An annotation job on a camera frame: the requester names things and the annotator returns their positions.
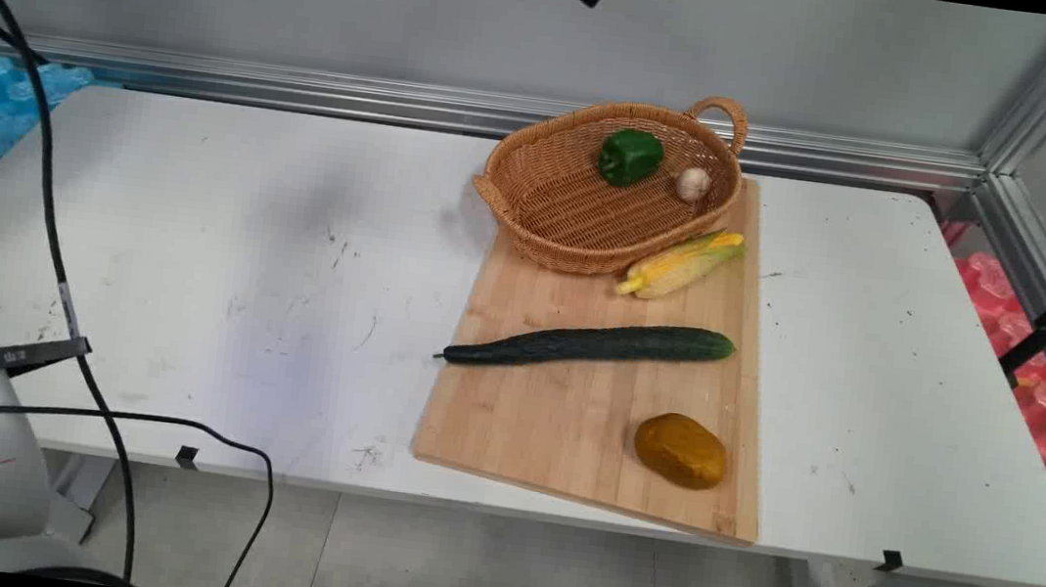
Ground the bamboo cutting board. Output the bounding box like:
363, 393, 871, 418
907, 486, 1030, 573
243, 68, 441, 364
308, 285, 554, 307
403, 143, 799, 548

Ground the thick black cable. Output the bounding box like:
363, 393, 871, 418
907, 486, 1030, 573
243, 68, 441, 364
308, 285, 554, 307
0, 0, 199, 585

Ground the green bell pepper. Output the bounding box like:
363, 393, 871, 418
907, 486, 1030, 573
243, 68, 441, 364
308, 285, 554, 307
595, 126, 668, 192

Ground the yellow corn cob with husk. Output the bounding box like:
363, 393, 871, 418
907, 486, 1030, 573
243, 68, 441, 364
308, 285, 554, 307
614, 217, 749, 311

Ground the woven wicker basket with handles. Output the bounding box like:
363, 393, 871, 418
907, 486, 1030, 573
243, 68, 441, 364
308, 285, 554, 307
463, 69, 753, 294

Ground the dark green cucumber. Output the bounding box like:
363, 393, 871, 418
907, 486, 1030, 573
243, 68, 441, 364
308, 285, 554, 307
432, 299, 738, 397

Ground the yellow-brown potato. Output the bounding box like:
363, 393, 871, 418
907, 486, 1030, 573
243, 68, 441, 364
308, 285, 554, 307
628, 408, 733, 496

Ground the thin black cable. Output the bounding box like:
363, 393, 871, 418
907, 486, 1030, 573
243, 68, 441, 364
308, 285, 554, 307
0, 396, 283, 587

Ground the white garlic bulb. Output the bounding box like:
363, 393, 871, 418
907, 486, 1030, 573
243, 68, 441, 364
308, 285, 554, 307
672, 164, 714, 205

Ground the long aluminium frame rail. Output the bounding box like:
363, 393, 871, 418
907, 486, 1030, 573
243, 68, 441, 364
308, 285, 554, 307
0, 28, 991, 199

